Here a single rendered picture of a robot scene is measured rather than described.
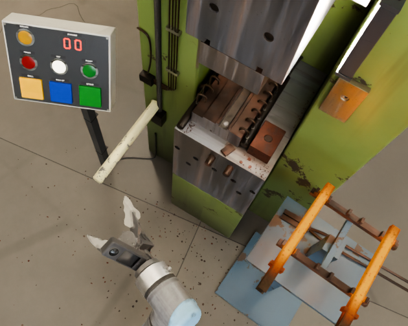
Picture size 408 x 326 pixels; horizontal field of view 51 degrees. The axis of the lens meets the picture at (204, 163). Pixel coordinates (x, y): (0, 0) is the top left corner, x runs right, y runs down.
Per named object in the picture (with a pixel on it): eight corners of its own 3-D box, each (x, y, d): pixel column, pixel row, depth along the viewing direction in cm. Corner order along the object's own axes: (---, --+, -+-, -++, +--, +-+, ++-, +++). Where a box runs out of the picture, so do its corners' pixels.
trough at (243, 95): (228, 132, 147) (229, 130, 146) (215, 124, 148) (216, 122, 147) (282, 50, 163) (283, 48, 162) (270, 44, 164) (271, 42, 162)
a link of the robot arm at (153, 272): (137, 298, 101) (165, 270, 100) (127, 282, 103) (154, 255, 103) (155, 297, 109) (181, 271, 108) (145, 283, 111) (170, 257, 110)
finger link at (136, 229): (125, 214, 113) (126, 246, 110) (122, 213, 111) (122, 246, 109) (140, 211, 111) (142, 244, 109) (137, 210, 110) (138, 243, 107)
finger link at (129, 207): (133, 199, 118) (135, 232, 115) (122, 195, 113) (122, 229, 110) (143, 197, 117) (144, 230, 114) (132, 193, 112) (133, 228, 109)
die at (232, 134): (238, 147, 153) (241, 137, 145) (190, 120, 156) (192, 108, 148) (289, 67, 169) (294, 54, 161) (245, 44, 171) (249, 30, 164)
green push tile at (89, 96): (101, 108, 147) (100, 88, 143) (79, 105, 147) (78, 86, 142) (102, 105, 149) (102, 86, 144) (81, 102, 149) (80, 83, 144)
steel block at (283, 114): (243, 215, 190) (265, 181, 149) (171, 172, 195) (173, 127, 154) (297, 123, 211) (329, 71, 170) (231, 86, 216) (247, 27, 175)
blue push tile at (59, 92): (72, 104, 147) (71, 84, 143) (50, 101, 147) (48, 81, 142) (73, 101, 149) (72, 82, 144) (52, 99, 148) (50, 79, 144)
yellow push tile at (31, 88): (43, 100, 147) (41, 80, 143) (21, 97, 146) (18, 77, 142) (45, 98, 148) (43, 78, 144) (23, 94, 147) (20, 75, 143)
